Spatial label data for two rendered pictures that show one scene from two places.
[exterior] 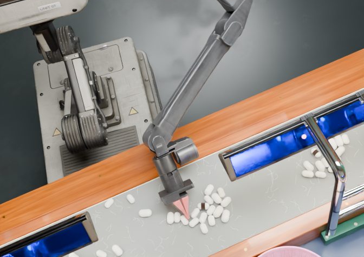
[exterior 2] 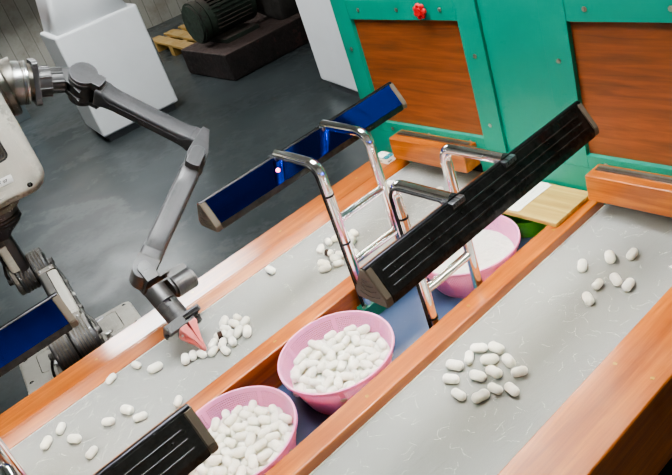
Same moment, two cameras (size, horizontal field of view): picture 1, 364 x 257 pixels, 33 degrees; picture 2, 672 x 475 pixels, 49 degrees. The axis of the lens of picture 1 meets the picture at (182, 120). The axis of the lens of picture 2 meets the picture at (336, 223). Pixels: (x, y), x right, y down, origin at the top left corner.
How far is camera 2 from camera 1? 1.07 m
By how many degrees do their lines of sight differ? 33
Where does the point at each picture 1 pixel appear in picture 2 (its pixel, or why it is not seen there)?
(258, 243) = (287, 331)
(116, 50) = (114, 315)
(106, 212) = (109, 389)
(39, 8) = not seen: outside the picture
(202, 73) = (177, 199)
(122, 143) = not seen: hidden behind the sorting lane
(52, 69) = (42, 358)
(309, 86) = (305, 214)
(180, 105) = (161, 231)
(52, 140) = not seen: hidden behind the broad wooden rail
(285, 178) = (303, 282)
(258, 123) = (262, 255)
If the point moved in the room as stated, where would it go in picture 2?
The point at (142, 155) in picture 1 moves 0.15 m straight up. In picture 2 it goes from (142, 325) to (117, 280)
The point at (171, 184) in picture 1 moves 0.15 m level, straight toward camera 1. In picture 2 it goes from (173, 310) to (199, 332)
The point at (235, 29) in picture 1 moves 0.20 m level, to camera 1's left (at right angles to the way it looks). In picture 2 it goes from (198, 151) to (132, 185)
